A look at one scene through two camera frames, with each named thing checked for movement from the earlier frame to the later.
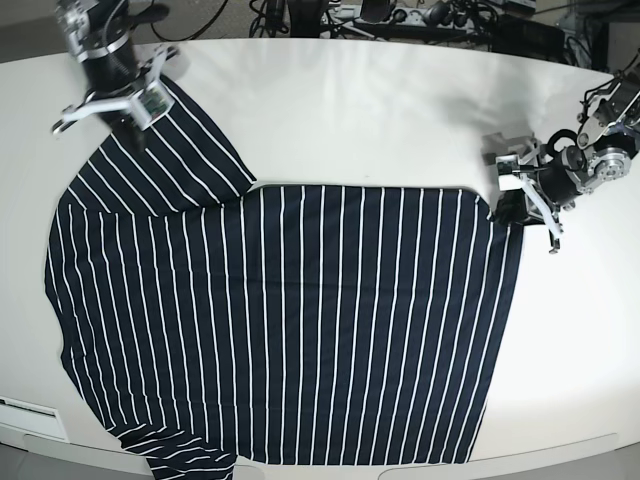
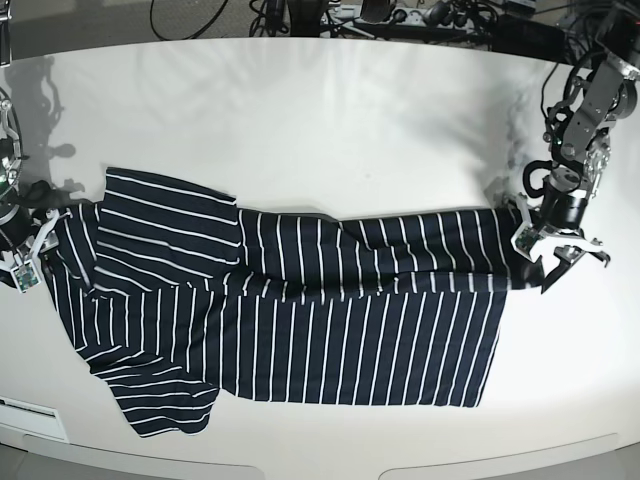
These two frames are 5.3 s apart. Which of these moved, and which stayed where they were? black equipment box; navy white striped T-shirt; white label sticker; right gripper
Moved: right gripper; navy white striped T-shirt
Stayed: white label sticker; black equipment box
